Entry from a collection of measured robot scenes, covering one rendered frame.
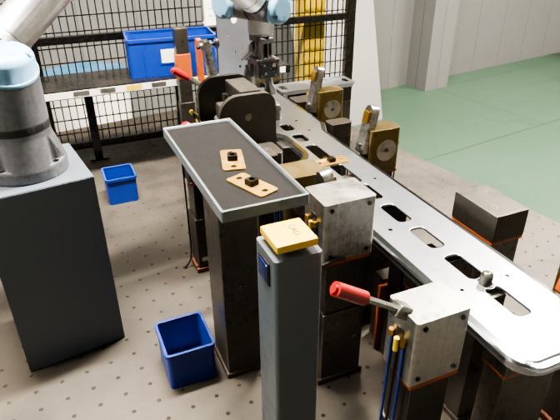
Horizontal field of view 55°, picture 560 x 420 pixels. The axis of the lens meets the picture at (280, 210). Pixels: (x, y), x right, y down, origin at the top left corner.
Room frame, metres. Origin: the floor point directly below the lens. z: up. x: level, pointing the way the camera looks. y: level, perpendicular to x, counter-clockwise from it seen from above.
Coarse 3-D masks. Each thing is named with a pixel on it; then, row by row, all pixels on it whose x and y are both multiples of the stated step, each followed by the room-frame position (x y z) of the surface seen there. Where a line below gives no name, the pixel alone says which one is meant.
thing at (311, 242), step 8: (272, 224) 0.63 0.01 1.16; (280, 224) 0.63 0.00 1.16; (288, 224) 0.63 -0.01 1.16; (296, 224) 0.63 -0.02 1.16; (304, 224) 0.63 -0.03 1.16; (264, 232) 0.61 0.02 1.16; (272, 232) 0.61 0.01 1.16; (280, 232) 0.61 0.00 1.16; (288, 232) 0.61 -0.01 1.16; (296, 232) 0.61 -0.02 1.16; (304, 232) 0.61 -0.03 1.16; (312, 232) 0.61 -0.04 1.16; (272, 240) 0.59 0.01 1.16; (280, 240) 0.59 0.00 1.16; (288, 240) 0.59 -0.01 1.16; (296, 240) 0.59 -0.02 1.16; (304, 240) 0.59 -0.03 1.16; (312, 240) 0.59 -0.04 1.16; (272, 248) 0.59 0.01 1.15; (280, 248) 0.58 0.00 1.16; (288, 248) 0.58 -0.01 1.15; (296, 248) 0.58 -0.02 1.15
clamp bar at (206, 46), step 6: (204, 42) 1.54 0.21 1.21; (210, 42) 1.55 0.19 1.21; (216, 42) 1.56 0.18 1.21; (198, 48) 1.55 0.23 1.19; (204, 48) 1.54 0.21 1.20; (210, 48) 1.55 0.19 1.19; (204, 54) 1.55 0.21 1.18; (210, 54) 1.55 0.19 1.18; (204, 60) 1.56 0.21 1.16; (210, 60) 1.54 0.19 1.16; (210, 66) 1.54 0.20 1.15; (210, 72) 1.54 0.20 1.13; (216, 72) 1.55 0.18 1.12
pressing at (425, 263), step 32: (320, 128) 1.42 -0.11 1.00; (352, 160) 1.20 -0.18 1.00; (384, 192) 1.03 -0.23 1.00; (384, 224) 0.90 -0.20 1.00; (416, 224) 0.90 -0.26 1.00; (448, 224) 0.90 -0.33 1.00; (416, 256) 0.79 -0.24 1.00; (448, 256) 0.79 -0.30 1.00; (480, 256) 0.79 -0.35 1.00; (480, 288) 0.69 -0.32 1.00; (512, 288) 0.69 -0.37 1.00; (544, 288) 0.69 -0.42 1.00; (480, 320) 0.62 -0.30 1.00; (512, 320) 0.62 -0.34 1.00; (544, 320) 0.62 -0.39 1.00; (512, 352) 0.55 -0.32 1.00; (544, 352) 0.55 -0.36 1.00
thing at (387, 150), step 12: (372, 132) 1.28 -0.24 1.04; (384, 132) 1.29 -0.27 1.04; (396, 132) 1.30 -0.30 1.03; (372, 144) 1.28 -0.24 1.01; (384, 144) 1.29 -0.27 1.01; (396, 144) 1.31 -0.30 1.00; (372, 156) 1.28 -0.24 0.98; (384, 156) 1.29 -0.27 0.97; (396, 156) 1.31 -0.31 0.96; (384, 168) 1.29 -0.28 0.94; (396, 168) 1.31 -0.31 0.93
